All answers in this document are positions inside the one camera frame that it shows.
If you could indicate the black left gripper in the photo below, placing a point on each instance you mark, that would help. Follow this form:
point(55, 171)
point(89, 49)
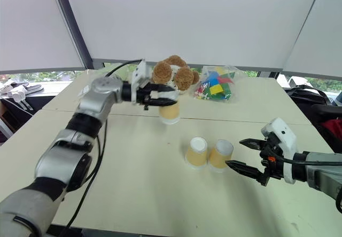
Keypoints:
point(143, 95)

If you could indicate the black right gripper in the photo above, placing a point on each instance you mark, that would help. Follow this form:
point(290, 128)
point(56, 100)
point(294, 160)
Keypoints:
point(272, 162)

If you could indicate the yellow paper cup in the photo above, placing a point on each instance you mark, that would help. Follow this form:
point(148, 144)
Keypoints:
point(219, 156)
point(197, 155)
point(169, 112)

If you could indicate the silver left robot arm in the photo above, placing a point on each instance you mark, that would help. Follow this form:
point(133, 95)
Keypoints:
point(96, 98)

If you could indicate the brown fibre ball toy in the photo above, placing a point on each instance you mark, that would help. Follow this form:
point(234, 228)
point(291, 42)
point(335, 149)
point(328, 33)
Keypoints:
point(171, 73)

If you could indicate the bag of colourful blocks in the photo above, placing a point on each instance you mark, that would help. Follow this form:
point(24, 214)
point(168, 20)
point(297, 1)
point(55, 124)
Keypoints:
point(216, 85)

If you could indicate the black bag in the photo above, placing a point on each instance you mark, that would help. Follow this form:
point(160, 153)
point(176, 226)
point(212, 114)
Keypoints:
point(307, 98)

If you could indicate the red cloth item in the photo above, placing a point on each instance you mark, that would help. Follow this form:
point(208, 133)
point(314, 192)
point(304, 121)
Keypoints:
point(332, 132)

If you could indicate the black and white sandals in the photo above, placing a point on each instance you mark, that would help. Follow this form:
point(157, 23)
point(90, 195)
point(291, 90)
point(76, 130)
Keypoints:
point(24, 87)

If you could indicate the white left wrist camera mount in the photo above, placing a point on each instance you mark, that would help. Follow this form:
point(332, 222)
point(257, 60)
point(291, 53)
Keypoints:
point(140, 73)

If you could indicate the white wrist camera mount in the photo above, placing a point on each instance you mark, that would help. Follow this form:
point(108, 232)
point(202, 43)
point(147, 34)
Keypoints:
point(286, 135)
point(140, 73)

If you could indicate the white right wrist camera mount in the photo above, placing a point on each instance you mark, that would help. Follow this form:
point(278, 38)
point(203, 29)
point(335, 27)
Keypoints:
point(286, 135)

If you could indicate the dark window post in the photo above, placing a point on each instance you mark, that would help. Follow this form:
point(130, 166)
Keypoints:
point(73, 25)

